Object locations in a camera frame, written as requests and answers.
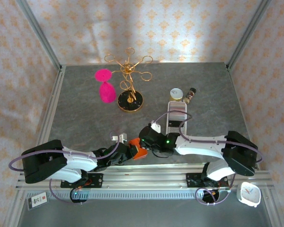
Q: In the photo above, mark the white plastic basket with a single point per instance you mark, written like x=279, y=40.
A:
x=174, y=130

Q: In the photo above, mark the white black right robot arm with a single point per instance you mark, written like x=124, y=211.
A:
x=198, y=147

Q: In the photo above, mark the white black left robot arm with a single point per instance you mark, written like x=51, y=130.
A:
x=80, y=160

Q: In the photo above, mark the laminated label card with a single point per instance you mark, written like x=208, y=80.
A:
x=37, y=201

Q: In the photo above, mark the gold tin can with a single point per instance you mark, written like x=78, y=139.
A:
x=176, y=92

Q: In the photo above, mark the small black-capped spice bottle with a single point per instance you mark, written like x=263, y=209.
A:
x=189, y=95

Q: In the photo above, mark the pink wine glass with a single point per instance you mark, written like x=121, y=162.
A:
x=107, y=93

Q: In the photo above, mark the white alarm clock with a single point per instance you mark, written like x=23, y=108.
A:
x=249, y=192

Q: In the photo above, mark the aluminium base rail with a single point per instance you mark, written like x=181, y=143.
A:
x=144, y=179

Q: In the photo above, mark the aluminium table side rail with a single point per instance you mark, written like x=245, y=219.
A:
x=50, y=113

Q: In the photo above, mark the aluminium frame post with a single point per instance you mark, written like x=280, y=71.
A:
x=248, y=33
x=38, y=30

